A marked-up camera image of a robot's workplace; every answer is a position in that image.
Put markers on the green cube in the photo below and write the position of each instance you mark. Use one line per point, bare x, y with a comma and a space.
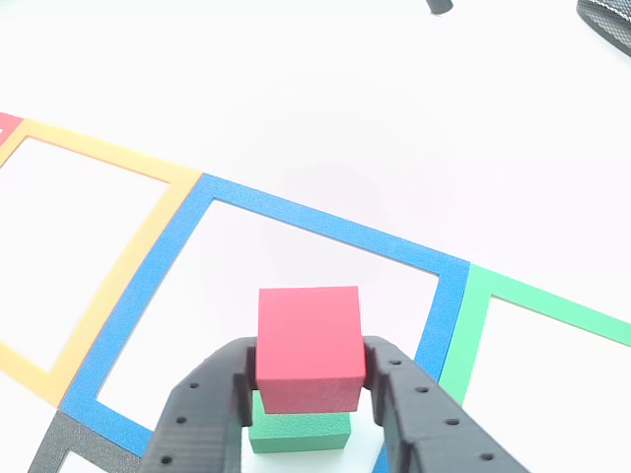
301, 433

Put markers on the small red cube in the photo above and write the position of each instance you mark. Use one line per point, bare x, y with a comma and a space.
310, 340

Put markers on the black mesh bin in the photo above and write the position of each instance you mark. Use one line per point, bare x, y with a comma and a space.
609, 24

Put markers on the green square frame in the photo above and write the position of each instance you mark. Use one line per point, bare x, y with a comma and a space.
473, 305

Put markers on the orange square frame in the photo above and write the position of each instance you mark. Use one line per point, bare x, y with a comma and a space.
123, 256

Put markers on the blue square frame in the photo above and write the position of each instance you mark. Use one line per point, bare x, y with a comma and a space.
320, 219

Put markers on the red square frame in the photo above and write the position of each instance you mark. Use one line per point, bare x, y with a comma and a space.
9, 125

